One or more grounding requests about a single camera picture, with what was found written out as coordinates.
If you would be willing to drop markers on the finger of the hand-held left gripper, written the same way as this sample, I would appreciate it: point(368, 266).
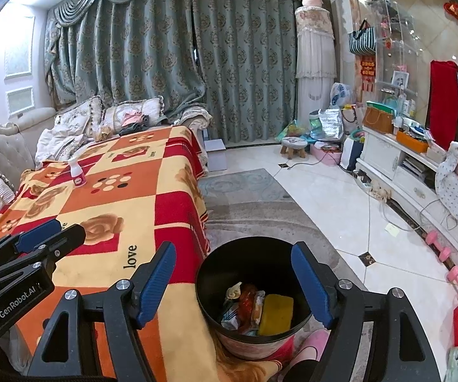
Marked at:
point(65, 238)
point(38, 232)

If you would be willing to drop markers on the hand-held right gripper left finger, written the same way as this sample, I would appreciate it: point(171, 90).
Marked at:
point(157, 282)

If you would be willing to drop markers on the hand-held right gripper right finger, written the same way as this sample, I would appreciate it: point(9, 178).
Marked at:
point(312, 282)

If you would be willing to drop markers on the yellow sponge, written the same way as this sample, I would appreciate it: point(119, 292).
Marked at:
point(276, 314)

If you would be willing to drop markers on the tan wrapper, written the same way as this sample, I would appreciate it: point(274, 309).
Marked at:
point(258, 306)

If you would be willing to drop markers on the red plastic bag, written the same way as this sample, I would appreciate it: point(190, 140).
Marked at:
point(247, 296)

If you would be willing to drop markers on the black trash bin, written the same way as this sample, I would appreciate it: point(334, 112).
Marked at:
point(233, 262)

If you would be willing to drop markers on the pink slipper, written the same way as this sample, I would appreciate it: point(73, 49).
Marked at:
point(312, 346)

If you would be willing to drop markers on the white bottle red label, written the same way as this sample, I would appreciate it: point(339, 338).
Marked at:
point(77, 173)

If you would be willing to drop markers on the printed orange red blanket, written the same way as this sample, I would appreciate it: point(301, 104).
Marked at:
point(133, 191)

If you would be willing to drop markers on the white crumpled quilt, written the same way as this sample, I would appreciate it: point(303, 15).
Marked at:
point(57, 143)

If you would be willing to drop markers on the yellow paper note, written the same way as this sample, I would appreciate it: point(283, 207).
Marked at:
point(392, 229)

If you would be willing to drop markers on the pink storage box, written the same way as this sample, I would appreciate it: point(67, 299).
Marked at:
point(324, 155)

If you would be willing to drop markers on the folded clothes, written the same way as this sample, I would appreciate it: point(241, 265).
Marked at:
point(133, 121)

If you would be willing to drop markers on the grey storage box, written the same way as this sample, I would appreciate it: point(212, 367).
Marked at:
point(216, 155)

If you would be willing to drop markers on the small wooden stool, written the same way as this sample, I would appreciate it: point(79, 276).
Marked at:
point(294, 142)

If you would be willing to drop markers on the white television cabinet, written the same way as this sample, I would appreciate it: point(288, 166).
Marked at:
point(380, 151)

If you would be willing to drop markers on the green snack bags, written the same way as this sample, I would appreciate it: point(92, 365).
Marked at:
point(294, 129)

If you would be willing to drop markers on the silver foil bag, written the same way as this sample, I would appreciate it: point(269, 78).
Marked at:
point(328, 123)

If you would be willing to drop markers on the orange box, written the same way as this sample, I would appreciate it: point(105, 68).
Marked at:
point(412, 141)

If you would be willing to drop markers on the brown handbag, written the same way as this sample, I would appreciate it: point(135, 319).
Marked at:
point(378, 119)

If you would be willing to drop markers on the white blue plastic bag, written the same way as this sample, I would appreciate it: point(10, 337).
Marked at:
point(342, 95)

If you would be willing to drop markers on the green patterned curtain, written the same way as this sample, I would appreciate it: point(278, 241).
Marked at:
point(153, 47)

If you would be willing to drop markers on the air conditioner lace cover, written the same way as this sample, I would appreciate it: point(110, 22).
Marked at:
point(316, 67)

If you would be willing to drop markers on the red hanging decoration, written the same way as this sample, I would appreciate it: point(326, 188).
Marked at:
point(367, 71)

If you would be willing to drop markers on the red hanging cloth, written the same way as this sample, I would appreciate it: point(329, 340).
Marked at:
point(442, 99)

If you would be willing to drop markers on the striped tote bag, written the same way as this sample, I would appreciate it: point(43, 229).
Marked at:
point(362, 39)

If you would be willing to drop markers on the glass display shelf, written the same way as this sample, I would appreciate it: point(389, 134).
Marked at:
point(392, 39)

